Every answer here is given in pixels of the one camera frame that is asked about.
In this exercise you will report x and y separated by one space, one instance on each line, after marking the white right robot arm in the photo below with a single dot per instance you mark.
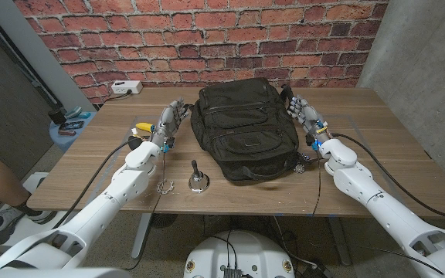
384 201

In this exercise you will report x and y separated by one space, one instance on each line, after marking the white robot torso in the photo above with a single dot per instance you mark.
257 251

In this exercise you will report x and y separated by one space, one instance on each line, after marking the white power strip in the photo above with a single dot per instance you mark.
126 87

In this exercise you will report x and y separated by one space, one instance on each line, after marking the small blue box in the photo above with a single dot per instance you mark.
84 115

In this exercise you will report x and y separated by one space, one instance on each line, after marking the silver call bell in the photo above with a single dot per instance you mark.
199 181

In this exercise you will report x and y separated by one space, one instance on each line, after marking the grey table leg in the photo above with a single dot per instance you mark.
340 243
141 235

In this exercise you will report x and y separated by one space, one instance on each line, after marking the small red object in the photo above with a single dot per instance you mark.
67 133

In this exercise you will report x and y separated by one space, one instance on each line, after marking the black backpack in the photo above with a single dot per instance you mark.
245 131

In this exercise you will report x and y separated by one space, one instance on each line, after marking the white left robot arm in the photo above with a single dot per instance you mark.
102 201

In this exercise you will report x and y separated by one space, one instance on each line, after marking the grey sneaker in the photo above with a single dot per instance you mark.
2 226

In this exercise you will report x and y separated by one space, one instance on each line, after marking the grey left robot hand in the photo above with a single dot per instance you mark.
166 119

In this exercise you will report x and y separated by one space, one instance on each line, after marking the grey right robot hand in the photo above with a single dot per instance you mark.
310 117

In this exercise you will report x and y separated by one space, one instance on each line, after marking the grey teal brush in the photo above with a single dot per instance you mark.
72 112

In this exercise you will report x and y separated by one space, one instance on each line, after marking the yellow toy banana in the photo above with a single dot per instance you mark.
145 126

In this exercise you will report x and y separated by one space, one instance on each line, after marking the black power brick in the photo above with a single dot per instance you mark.
317 272

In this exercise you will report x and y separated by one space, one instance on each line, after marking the black floor fan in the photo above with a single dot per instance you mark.
164 220

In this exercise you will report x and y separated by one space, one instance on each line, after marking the blue round stool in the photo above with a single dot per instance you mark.
64 141

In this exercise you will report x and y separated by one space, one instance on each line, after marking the red brick printed backdrop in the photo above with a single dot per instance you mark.
207 38

